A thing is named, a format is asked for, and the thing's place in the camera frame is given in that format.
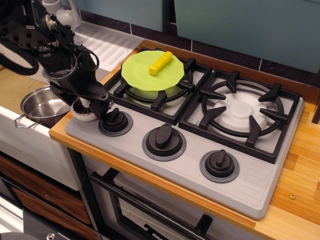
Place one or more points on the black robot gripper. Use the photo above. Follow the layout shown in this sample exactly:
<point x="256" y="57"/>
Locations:
<point x="78" y="80"/>

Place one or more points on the white brown toy mushroom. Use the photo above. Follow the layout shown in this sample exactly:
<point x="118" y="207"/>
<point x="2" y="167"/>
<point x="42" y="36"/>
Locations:
<point x="80" y="109"/>

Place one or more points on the yellow toy fry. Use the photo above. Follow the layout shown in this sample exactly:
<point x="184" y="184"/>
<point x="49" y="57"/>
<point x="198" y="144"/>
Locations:
<point x="163" y="60"/>

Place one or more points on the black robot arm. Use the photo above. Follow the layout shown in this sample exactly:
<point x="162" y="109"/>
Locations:
<point x="28" y="30"/>

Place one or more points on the stainless steel pot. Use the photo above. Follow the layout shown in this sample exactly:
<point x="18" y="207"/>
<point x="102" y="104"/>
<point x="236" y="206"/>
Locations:
<point x="42" y="107"/>

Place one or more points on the green plastic plate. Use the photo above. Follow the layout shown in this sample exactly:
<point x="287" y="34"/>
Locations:
<point x="135" y="71"/>

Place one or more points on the black left stove knob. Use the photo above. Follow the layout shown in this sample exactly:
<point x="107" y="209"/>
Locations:
<point x="116" y="123"/>

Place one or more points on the black stove knob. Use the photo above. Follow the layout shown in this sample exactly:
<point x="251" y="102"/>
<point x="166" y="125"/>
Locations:
<point x="219" y="166"/>
<point x="164" y="143"/>
<point x="116" y="123"/>

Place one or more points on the black middle stove knob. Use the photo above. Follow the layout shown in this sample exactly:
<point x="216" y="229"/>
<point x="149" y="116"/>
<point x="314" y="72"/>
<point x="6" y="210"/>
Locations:
<point x="164" y="143"/>

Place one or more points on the grey toy faucet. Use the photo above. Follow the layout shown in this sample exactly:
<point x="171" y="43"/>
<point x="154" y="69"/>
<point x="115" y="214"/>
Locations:
<point x="65" y="16"/>

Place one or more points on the wooden drawer front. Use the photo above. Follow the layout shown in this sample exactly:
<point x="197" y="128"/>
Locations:
<point x="48" y="198"/>

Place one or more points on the black left burner grate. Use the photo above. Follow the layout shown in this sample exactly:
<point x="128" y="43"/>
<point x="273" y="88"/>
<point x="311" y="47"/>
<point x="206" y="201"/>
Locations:
<point x="163" y="94"/>

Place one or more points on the black burner grate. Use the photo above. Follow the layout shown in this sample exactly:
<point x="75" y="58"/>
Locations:
<point x="163" y="94"/>
<point x="246" y="115"/>

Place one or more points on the toy oven door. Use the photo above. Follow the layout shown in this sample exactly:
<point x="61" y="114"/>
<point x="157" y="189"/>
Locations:
<point x="147" y="222"/>

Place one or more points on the black right stove knob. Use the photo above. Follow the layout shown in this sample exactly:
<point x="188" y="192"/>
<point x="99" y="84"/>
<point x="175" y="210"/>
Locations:
<point x="219" y="166"/>

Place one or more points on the black right burner grate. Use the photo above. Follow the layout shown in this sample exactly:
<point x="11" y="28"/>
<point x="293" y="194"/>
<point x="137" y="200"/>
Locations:
<point x="246" y="115"/>

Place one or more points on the grey toy stove top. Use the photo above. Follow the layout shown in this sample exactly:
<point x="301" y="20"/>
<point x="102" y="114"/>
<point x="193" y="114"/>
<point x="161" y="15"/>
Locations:
<point x="250" y="193"/>

